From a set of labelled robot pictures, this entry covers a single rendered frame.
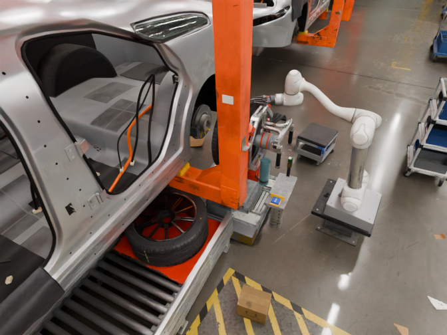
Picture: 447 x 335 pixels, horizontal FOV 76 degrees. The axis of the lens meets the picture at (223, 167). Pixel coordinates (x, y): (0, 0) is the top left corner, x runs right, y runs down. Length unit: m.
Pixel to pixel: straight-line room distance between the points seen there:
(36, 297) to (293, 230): 2.08
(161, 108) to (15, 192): 1.18
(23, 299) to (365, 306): 2.24
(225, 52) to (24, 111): 0.97
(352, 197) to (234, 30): 1.50
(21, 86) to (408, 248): 3.03
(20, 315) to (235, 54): 1.63
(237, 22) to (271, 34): 3.26
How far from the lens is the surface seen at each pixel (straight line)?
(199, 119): 2.64
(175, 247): 2.17
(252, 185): 2.94
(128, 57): 4.22
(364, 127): 2.07
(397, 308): 2.77
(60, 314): 2.45
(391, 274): 2.91
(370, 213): 2.68
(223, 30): 1.61
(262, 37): 4.82
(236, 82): 1.67
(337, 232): 2.97
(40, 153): 1.47
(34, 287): 1.74
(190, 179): 2.36
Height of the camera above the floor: 2.26
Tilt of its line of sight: 40 degrees down
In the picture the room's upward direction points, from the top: 2 degrees counter-clockwise
